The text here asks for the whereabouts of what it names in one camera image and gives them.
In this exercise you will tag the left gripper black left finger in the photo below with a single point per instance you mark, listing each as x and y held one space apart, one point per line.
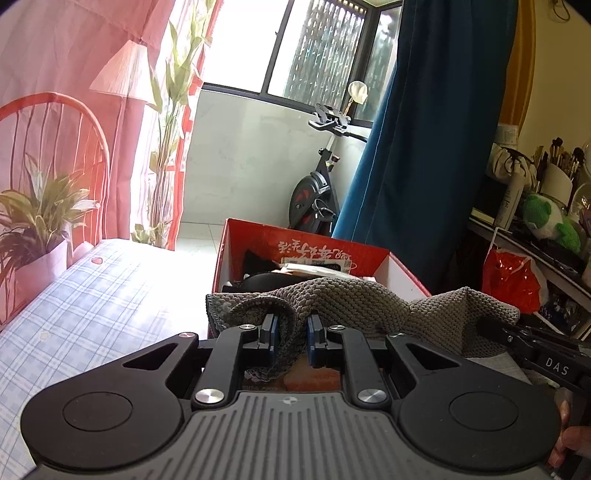
234 351

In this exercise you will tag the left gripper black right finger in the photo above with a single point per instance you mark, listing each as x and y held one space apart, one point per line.
346 350

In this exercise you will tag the grey knitted cloth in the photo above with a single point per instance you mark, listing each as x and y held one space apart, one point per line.
446 320

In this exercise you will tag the right human hand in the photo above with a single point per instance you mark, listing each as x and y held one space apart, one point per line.
575 438

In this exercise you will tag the red plastic bag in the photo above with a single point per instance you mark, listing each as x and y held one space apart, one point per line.
515 279

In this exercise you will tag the red cardboard box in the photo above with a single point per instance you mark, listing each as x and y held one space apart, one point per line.
242 239

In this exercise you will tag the plaid blue table cloth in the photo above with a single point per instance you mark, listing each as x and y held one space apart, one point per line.
119 298

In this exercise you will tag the green white plush toy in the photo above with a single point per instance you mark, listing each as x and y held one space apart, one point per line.
546 221

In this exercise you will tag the white brush holder cup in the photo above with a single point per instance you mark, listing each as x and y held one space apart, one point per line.
556 185

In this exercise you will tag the black exercise bike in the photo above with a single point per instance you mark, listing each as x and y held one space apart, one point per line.
314 204

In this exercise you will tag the white spray bottle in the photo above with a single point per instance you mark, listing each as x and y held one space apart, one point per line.
510 202

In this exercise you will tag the dark blue curtain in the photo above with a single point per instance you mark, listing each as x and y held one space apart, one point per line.
429 146

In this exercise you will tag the pink printed backdrop cloth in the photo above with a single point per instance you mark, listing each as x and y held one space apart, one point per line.
96 102

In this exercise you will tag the black framed window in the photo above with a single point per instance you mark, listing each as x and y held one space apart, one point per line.
299 54

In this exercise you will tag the white wire shelf rack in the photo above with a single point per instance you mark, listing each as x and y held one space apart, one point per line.
568 308

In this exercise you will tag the beige drawstring pouch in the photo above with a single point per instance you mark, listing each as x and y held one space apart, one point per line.
504 162

